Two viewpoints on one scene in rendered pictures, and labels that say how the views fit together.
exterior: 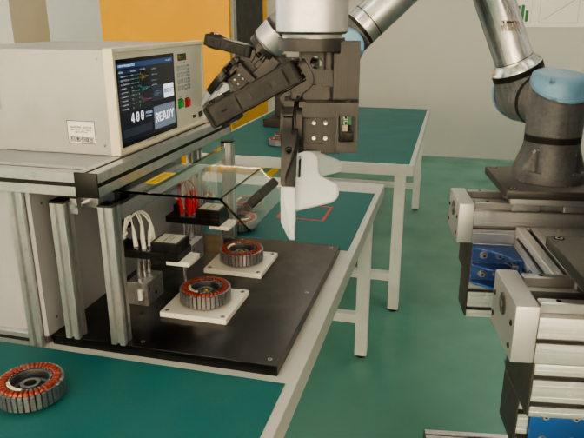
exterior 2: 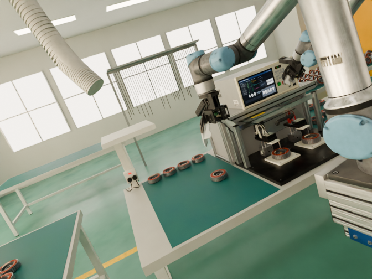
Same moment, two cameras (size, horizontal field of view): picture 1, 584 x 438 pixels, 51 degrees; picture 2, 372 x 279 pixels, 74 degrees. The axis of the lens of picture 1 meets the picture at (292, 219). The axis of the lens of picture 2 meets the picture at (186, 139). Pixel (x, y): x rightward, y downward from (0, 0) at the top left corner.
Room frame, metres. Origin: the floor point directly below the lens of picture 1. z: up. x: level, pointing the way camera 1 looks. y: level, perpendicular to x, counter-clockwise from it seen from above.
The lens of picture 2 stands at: (0.08, -0.80, 1.45)
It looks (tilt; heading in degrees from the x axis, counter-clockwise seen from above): 14 degrees down; 61
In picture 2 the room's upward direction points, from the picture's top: 20 degrees counter-clockwise
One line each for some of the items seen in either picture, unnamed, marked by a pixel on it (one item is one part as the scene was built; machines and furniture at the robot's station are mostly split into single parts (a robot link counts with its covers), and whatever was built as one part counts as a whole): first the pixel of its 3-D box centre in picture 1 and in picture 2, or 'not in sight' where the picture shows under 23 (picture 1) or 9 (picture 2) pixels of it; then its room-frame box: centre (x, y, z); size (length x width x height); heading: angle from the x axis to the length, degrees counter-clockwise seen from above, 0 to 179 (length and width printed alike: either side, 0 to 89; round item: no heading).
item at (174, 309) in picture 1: (206, 302); (282, 157); (1.21, 0.19, 0.78); 0.15 x 0.15 x 0.01; 75
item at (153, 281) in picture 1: (145, 287); (266, 149); (1.25, 0.33, 0.80); 0.08 x 0.05 x 0.06; 165
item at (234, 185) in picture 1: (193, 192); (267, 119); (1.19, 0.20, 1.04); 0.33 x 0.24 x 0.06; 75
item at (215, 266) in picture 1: (242, 262); (311, 141); (1.45, 0.13, 0.78); 0.15 x 0.15 x 0.01; 75
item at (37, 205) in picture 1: (124, 215); (266, 124); (1.39, 0.41, 0.92); 0.66 x 0.01 x 0.30; 165
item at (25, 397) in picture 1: (30, 386); (218, 175); (0.90, 0.45, 0.77); 0.11 x 0.11 x 0.04
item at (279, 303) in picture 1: (219, 287); (295, 151); (1.33, 0.17, 0.76); 0.64 x 0.47 x 0.02; 165
